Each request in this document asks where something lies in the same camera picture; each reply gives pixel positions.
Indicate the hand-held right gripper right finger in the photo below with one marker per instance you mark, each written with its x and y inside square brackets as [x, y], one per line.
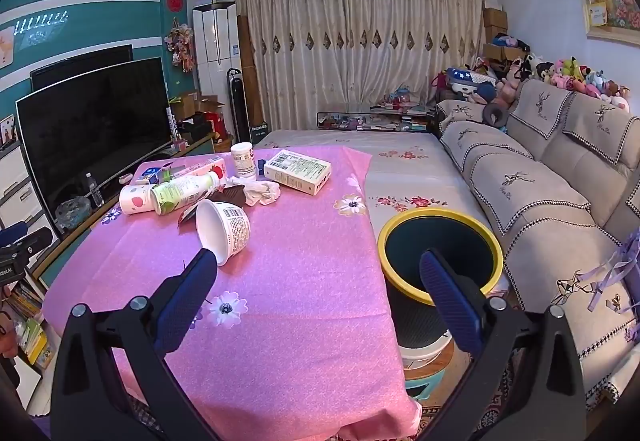
[450, 301]

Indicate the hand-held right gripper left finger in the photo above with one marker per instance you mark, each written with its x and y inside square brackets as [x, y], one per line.
[187, 291]

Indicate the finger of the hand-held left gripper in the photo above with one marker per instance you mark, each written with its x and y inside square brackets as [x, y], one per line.
[36, 242]
[11, 234]

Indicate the yellow-rimmed dark trash bin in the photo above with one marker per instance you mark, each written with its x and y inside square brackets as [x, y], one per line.
[410, 251]

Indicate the white paper tub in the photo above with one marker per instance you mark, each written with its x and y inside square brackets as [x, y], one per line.
[227, 228]

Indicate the green white plastic bottle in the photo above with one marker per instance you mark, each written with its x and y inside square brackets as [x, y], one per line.
[187, 191]

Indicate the brown wrapper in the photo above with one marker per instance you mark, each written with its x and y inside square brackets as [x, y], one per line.
[229, 196]

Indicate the pink white yogurt cup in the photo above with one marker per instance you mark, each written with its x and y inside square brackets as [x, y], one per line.
[135, 200]

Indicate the white tissue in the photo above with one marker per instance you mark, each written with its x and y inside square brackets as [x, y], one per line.
[257, 192]

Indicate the pink white carton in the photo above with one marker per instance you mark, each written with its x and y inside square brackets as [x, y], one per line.
[197, 167]

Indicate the white plastic jar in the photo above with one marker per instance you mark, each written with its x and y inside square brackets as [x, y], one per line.
[243, 161]

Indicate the white cardboard box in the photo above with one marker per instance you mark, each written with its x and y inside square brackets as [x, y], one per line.
[295, 171]

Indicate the person's left hand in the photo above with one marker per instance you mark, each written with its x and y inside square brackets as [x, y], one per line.
[7, 336]

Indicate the glass ashtray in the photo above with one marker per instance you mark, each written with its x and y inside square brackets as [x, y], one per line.
[72, 213]

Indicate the white round container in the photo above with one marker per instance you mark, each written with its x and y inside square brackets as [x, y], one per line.
[425, 353]

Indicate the stack of books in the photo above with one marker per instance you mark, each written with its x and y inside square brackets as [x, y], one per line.
[30, 336]

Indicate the clear water bottle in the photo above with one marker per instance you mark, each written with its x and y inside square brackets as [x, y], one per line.
[95, 193]

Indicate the teal plastic stool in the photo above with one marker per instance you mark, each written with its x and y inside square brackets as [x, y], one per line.
[425, 383]

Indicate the pink floral tablecloth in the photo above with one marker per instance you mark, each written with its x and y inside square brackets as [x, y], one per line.
[280, 301]

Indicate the small blue carton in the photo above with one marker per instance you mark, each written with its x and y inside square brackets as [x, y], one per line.
[150, 176]

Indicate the large black television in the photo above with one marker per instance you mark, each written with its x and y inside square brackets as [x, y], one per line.
[95, 131]

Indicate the white floral bedsheet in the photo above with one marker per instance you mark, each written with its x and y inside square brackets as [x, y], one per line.
[410, 171]

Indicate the grey sofa with deer covers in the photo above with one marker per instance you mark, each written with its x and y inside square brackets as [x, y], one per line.
[550, 181]

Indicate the black monitor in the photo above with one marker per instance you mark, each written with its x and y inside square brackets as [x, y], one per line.
[75, 63]

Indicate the open cardboard boxes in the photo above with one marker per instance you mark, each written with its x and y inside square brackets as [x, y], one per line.
[195, 103]

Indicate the black tower fan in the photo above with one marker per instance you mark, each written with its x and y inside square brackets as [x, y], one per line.
[238, 106]

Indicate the grey neck pillow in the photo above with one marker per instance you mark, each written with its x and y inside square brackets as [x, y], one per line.
[495, 113]

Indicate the pile of books and toys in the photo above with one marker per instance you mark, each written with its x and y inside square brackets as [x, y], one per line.
[380, 118]

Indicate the blue star pillow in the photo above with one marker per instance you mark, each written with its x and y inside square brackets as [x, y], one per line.
[467, 77]

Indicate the hanging flower decoration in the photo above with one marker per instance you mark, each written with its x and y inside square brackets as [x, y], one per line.
[180, 46]

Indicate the row of plush toys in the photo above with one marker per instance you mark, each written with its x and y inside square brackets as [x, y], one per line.
[570, 73]

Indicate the beige embroidered curtain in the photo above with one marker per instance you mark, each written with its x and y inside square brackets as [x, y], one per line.
[360, 41]

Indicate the stack of cardboard boxes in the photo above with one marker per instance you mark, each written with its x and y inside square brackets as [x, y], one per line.
[495, 26]

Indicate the red round wall decoration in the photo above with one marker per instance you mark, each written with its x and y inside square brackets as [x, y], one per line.
[173, 0]

